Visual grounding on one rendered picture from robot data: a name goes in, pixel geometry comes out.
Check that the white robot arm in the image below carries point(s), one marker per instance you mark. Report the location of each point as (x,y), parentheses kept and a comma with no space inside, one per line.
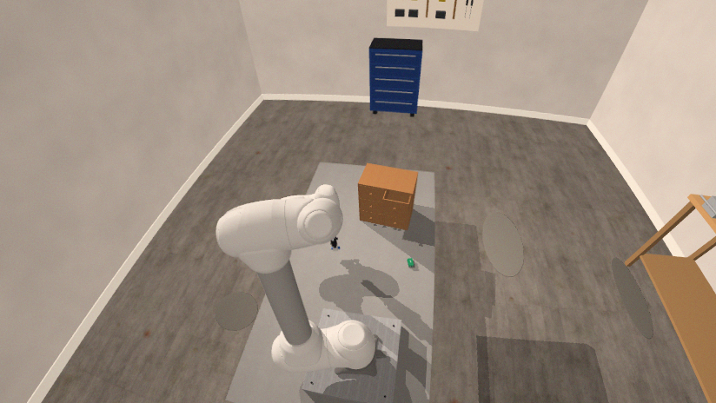
(260,234)

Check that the brown wooden chest of drawers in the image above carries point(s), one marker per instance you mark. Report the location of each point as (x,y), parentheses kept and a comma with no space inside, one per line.
(387,178)

